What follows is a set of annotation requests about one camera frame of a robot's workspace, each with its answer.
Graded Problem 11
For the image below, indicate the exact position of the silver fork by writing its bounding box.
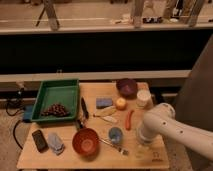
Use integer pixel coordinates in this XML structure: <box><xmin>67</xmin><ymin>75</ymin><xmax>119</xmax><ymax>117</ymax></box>
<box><xmin>99</xmin><ymin>138</ymin><xmax>129</xmax><ymax>155</ymax></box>

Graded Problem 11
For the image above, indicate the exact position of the black remote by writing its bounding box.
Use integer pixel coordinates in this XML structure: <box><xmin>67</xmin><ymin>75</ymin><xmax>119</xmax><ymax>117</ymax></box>
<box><xmin>32</xmin><ymin>130</ymin><xmax>48</xmax><ymax>153</ymax></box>

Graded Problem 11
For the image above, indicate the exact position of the blue box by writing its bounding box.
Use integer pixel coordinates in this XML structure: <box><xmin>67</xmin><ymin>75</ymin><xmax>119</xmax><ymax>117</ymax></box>
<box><xmin>22</xmin><ymin>105</ymin><xmax>33</xmax><ymax>123</ymax></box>

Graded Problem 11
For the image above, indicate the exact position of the beige spatula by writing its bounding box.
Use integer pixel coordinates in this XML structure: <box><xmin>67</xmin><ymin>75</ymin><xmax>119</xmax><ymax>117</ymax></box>
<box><xmin>93</xmin><ymin>106</ymin><xmax>116</xmax><ymax>117</ymax></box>

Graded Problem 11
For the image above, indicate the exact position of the red bowl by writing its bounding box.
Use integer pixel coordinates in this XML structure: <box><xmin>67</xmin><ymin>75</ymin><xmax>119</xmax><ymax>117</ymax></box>
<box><xmin>72</xmin><ymin>128</ymin><xmax>99</xmax><ymax>157</ymax></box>

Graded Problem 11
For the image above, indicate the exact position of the purple bowl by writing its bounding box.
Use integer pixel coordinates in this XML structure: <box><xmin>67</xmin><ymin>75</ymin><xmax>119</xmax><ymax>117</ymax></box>
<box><xmin>116</xmin><ymin>78</ymin><xmax>138</xmax><ymax>97</ymax></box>

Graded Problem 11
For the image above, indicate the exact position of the crumpled blue cloth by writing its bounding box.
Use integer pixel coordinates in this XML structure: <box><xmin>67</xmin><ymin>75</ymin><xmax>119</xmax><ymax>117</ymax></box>
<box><xmin>47</xmin><ymin>133</ymin><xmax>65</xmax><ymax>155</ymax></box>

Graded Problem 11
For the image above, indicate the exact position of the orange carrot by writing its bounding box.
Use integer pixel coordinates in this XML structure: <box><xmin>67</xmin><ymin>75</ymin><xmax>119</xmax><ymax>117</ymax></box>
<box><xmin>125</xmin><ymin>110</ymin><xmax>134</xmax><ymax>131</ymax></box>

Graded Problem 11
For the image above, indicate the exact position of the black cable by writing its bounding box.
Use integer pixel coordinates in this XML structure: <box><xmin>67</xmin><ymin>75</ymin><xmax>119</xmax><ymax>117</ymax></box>
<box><xmin>12</xmin><ymin>119</ymin><xmax>25</xmax><ymax>150</ymax></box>

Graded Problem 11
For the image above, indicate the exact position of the blue sponge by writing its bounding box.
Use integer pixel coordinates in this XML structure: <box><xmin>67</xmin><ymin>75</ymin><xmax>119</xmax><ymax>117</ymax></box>
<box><xmin>96</xmin><ymin>98</ymin><xmax>113</xmax><ymax>109</ymax></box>

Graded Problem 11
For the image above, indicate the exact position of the white cup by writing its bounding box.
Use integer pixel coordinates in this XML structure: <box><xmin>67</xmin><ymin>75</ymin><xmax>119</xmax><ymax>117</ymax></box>
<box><xmin>136</xmin><ymin>89</ymin><xmax>151</xmax><ymax>107</ymax></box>

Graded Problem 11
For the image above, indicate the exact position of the yellow apple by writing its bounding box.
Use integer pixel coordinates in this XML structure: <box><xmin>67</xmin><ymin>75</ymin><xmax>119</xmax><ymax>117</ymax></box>
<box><xmin>115</xmin><ymin>97</ymin><xmax>127</xmax><ymax>110</ymax></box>

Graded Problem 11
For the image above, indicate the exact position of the green plastic tray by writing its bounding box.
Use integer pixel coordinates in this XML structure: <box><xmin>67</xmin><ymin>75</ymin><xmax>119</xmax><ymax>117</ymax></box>
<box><xmin>31</xmin><ymin>79</ymin><xmax>79</xmax><ymax>123</ymax></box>

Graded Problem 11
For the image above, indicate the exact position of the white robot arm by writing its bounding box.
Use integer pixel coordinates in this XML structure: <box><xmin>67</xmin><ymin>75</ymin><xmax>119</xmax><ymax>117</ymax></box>
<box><xmin>136</xmin><ymin>103</ymin><xmax>213</xmax><ymax>161</ymax></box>

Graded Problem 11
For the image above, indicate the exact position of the white spoon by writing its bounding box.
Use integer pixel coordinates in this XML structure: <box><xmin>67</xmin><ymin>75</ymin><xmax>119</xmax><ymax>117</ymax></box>
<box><xmin>101</xmin><ymin>116</ymin><xmax>118</xmax><ymax>124</ymax></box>

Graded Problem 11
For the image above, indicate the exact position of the blue cup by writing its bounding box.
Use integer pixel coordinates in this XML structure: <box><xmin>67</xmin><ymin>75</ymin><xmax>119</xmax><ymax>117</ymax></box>
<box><xmin>108</xmin><ymin>127</ymin><xmax>123</xmax><ymax>144</ymax></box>

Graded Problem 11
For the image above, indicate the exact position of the pile of brown beans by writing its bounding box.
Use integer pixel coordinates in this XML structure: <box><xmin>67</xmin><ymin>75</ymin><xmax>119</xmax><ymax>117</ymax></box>
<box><xmin>42</xmin><ymin>103</ymin><xmax>69</xmax><ymax>117</ymax></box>

